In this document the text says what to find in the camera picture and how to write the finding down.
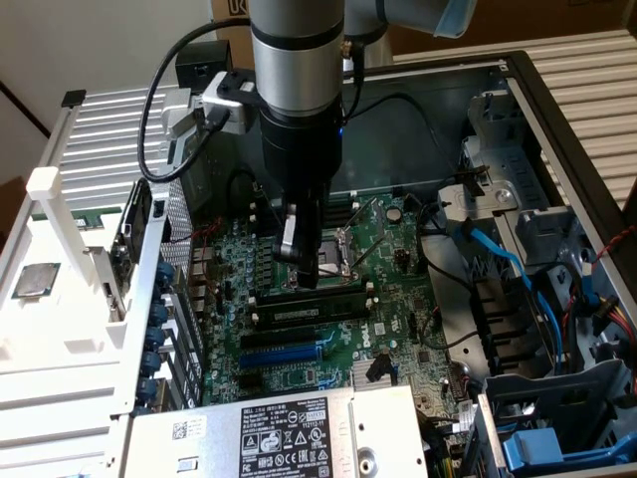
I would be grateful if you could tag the graphics card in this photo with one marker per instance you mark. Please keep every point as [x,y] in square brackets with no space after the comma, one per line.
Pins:
[135,219]

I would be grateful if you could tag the blue SATA connector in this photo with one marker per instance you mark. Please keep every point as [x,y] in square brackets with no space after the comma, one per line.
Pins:
[592,299]

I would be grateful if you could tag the grey power supply unit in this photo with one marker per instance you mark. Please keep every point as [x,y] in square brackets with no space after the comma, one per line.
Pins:
[224,448]

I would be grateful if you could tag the cardboard box with print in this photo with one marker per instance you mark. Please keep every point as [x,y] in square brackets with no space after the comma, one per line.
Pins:
[241,50]

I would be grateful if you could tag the grey disk bay cage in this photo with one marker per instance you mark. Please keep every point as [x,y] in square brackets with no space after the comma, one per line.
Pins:
[557,398]

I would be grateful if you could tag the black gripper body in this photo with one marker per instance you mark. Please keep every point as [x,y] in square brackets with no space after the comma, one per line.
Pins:
[303,149]

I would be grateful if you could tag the blue slot retention clip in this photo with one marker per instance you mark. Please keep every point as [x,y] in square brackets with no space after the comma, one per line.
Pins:
[152,363]
[166,275]
[155,337]
[158,312]
[149,391]

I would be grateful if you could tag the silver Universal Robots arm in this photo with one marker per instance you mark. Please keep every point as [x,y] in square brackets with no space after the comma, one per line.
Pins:
[298,70]

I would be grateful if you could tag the black corner block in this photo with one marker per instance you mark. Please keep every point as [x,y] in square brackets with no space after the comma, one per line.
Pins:
[196,60]

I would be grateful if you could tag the black RAM slot bank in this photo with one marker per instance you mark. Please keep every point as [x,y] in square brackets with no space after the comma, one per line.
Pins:
[341,209]
[323,296]

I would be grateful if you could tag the plain cardboard box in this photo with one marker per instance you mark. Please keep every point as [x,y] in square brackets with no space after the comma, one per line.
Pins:
[547,20]

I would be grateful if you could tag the green RAM stick white label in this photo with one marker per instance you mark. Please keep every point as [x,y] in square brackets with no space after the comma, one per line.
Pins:
[298,311]

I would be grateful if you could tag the silver CPU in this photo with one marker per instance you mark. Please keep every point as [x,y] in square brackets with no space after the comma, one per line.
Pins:
[36,281]

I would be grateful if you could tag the coin cell battery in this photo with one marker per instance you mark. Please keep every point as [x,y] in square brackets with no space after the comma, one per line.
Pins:
[394,214]

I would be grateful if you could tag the blue disk bay latch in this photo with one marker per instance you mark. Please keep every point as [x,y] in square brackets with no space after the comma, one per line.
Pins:
[537,445]

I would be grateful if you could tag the white parts rack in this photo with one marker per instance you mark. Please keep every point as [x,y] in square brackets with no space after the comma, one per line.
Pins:
[60,318]

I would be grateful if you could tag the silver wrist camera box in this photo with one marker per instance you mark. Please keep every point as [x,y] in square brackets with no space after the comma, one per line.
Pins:
[224,107]

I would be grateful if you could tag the black plastic air duct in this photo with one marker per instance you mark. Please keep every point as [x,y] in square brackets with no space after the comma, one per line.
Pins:
[507,323]

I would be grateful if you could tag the CPU socket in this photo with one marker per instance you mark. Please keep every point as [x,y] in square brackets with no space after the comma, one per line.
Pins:
[338,254]

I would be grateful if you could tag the short black expansion slot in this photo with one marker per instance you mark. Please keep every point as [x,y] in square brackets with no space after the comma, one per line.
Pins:
[250,381]

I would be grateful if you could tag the blue expansion slot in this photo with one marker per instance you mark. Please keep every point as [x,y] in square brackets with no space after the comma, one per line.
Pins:
[278,356]

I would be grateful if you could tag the silver chipset heatsink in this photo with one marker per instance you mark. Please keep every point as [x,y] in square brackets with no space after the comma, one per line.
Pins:
[360,373]

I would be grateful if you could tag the green Dell motherboard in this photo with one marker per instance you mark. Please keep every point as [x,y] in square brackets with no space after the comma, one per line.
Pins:
[398,299]

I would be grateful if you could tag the open grey PC case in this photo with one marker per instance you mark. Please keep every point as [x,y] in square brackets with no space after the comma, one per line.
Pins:
[423,149]

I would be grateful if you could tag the long black expansion slot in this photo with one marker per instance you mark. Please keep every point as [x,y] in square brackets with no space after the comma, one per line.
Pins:
[278,338]

